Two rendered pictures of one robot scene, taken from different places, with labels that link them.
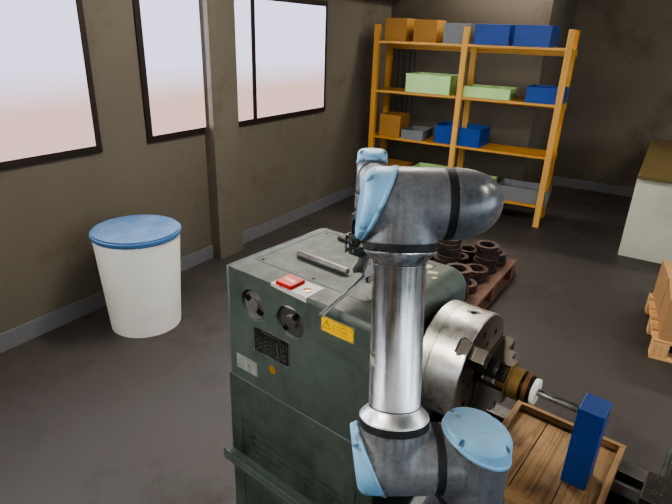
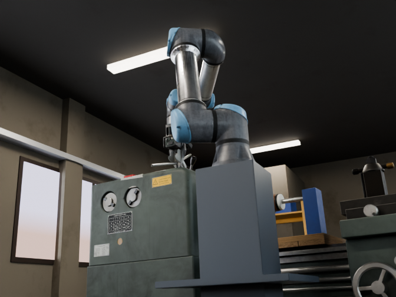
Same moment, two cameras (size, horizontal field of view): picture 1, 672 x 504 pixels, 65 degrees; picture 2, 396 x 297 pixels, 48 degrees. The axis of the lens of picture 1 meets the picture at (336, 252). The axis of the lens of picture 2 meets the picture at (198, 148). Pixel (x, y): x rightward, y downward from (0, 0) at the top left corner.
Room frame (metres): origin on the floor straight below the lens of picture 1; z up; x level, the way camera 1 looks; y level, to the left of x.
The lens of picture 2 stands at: (-0.73, 0.04, 0.70)
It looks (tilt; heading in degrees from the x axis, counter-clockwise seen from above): 19 degrees up; 354
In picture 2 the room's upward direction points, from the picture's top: 3 degrees counter-clockwise
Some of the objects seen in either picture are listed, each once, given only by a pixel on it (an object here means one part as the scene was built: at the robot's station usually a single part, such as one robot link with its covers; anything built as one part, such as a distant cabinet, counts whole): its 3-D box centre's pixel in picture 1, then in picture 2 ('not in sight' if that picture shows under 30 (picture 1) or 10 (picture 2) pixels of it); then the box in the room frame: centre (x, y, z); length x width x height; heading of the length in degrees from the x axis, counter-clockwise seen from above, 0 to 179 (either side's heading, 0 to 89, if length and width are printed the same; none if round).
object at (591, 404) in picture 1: (585, 441); (314, 216); (1.04, -0.64, 1.00); 0.08 x 0.06 x 0.23; 142
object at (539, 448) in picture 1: (548, 462); (301, 246); (1.08, -0.58, 0.89); 0.36 x 0.30 x 0.04; 142
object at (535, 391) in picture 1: (557, 400); (293, 200); (1.09, -0.57, 1.08); 0.13 x 0.07 x 0.07; 52
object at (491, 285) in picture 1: (447, 263); not in sight; (3.91, -0.90, 0.22); 1.25 x 0.86 x 0.45; 145
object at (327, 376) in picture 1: (344, 322); (166, 223); (1.47, -0.04, 1.06); 0.59 x 0.48 x 0.39; 52
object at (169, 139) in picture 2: (366, 232); (174, 137); (1.28, -0.08, 1.44); 0.09 x 0.08 x 0.12; 142
